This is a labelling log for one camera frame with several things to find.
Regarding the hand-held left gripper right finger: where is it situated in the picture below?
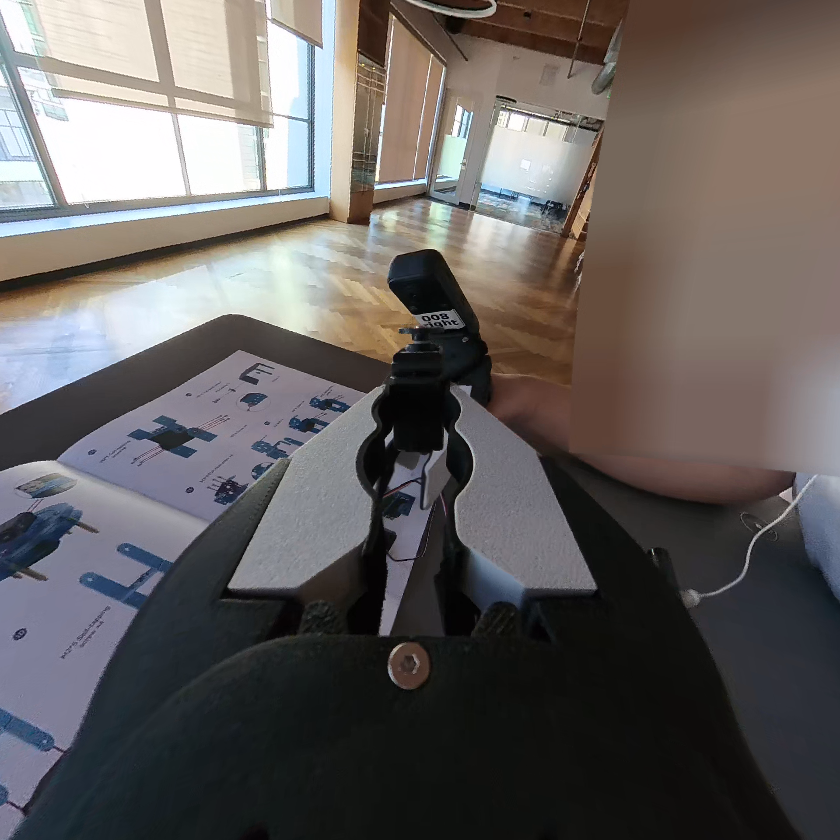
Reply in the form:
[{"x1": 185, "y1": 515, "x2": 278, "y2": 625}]
[{"x1": 440, "y1": 385, "x2": 599, "y2": 635}]

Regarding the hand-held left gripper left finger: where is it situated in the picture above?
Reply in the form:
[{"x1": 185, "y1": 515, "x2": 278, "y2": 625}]
[{"x1": 226, "y1": 386, "x2": 396, "y2": 635}]

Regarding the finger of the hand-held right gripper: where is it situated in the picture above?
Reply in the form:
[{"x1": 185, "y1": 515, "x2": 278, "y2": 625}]
[{"x1": 422, "y1": 453, "x2": 462, "y2": 513}]

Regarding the black servo motor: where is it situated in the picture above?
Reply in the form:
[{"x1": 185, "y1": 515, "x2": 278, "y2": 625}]
[{"x1": 390, "y1": 325, "x2": 455, "y2": 455}]

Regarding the person's right forearm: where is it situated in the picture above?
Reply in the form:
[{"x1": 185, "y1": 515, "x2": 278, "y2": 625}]
[{"x1": 539, "y1": 451, "x2": 798, "y2": 505}]

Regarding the person's right hand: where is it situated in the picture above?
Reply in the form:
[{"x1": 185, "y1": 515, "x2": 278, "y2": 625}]
[{"x1": 489, "y1": 374, "x2": 572, "y2": 455}]

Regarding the glass door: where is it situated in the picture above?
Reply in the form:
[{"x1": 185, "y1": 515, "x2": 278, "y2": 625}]
[{"x1": 428, "y1": 95, "x2": 484, "y2": 202}]

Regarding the frosted glass partition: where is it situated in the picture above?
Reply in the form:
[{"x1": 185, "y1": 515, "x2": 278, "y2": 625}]
[{"x1": 478, "y1": 98, "x2": 606, "y2": 235}]

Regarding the narrow mirrored panel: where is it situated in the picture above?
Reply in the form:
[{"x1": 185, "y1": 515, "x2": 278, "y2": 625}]
[{"x1": 351, "y1": 52, "x2": 386, "y2": 196}]

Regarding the tan roller blind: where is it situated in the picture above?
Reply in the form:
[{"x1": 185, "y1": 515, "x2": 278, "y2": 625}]
[{"x1": 376, "y1": 16, "x2": 447, "y2": 186}]

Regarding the large office window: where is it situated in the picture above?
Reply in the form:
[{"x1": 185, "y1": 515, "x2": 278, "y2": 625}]
[{"x1": 0, "y1": 0, "x2": 317, "y2": 221}]

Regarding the printed instruction booklet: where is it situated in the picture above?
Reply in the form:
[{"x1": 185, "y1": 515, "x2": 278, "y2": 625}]
[{"x1": 0, "y1": 350, "x2": 437, "y2": 834}]

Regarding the beige roller blind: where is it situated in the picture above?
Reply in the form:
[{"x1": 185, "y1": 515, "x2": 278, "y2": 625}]
[
  {"x1": 268, "y1": 0, "x2": 324, "y2": 49},
  {"x1": 0, "y1": 0, "x2": 274, "y2": 130}
]

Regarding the pale garment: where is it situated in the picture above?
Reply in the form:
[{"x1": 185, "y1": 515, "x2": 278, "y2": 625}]
[{"x1": 791, "y1": 472, "x2": 840, "y2": 584}]

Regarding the ring ceiling lamp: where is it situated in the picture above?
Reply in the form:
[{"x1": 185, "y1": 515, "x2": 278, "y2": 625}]
[{"x1": 404, "y1": 0, "x2": 498, "y2": 19}]

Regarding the silver ventilation duct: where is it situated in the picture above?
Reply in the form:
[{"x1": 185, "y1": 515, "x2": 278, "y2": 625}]
[{"x1": 589, "y1": 20, "x2": 623, "y2": 97}]

